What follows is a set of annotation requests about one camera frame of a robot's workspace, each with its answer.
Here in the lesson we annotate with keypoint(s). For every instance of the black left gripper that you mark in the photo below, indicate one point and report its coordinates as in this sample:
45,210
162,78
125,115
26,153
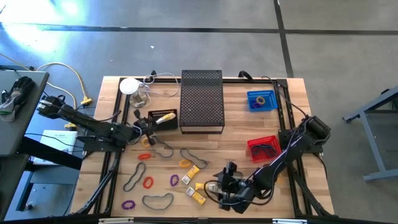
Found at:
143,128

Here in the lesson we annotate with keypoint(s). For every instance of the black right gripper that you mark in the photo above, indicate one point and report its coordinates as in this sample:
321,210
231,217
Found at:
242,193

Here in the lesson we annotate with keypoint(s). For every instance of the yellow crayon box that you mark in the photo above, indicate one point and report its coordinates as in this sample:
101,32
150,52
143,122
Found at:
198,198
168,117
191,174
199,186

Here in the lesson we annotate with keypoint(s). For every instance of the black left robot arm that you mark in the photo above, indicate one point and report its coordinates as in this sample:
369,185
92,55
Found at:
87,123

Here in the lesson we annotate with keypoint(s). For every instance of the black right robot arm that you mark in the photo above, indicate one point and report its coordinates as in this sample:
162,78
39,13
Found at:
280,161

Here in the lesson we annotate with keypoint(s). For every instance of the black plastic basket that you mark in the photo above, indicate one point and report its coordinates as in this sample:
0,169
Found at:
171,127

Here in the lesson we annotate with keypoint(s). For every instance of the white mushroom lamp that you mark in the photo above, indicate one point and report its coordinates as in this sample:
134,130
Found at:
129,86

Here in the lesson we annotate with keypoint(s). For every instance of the black perforated metal riser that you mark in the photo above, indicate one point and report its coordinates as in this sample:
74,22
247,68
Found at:
202,96

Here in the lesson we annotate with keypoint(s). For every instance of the red plastic basket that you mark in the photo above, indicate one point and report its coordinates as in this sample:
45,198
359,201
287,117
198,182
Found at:
264,140

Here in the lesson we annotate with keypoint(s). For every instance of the yellow power plug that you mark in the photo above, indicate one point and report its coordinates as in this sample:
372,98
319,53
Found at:
71,126

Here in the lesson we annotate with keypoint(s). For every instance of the white cardboard box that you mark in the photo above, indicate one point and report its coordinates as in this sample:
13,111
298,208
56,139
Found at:
68,137

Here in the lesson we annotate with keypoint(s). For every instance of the blue plastic basket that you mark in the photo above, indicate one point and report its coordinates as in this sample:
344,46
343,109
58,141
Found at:
270,95

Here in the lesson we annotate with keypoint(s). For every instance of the grey side table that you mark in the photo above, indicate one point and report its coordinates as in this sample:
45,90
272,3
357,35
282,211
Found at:
25,130

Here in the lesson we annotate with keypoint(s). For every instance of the black work gloves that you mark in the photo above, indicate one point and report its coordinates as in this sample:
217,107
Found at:
18,90

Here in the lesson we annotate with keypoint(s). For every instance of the blue-grey metal table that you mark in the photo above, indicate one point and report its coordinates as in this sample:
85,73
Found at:
371,140

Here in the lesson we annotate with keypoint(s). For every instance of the silver metal bracket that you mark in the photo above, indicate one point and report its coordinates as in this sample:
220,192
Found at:
289,221
115,220

